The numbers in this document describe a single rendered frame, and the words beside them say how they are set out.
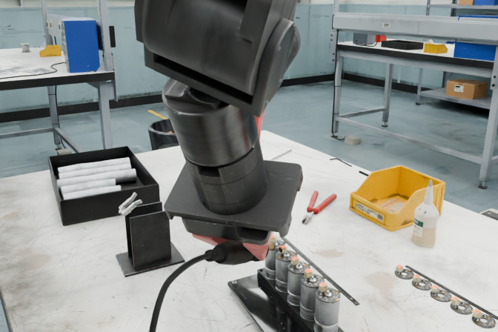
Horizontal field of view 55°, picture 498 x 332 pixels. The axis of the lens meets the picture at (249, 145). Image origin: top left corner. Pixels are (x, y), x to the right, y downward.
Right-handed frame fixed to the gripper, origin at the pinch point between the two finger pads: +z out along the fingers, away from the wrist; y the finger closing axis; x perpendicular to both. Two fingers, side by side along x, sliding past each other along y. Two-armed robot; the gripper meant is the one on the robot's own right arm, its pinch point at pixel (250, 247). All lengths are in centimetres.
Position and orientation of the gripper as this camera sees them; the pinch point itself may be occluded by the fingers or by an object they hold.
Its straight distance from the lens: 45.8
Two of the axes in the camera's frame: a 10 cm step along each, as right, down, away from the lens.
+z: 1.6, 7.0, 7.0
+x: -2.8, 7.1, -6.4
